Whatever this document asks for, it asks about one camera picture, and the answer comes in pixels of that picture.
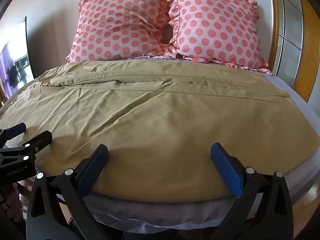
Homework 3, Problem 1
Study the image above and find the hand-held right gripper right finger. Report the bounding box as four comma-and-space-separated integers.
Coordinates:
210, 142, 294, 240

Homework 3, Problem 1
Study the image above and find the grey blanket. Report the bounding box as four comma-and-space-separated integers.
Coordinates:
82, 194, 250, 227

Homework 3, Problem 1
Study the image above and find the olive green bed cover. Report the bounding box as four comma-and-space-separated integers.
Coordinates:
0, 59, 319, 203

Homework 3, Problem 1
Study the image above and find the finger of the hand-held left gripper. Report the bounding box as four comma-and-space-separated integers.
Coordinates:
0, 122, 27, 147
0, 130, 53, 167

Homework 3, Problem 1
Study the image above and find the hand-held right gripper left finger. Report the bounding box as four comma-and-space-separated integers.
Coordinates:
26, 144, 109, 240

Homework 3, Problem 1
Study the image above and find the wooden framed glass door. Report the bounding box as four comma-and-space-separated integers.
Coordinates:
223, 0, 320, 103

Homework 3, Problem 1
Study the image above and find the wall poster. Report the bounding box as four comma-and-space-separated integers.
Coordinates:
0, 17, 35, 98

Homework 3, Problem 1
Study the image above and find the bed with grey sheet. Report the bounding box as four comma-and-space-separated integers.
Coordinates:
0, 59, 320, 240

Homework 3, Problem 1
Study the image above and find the pink polka dot pillow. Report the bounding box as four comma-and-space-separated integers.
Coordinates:
66, 0, 173, 63
162, 0, 273, 77

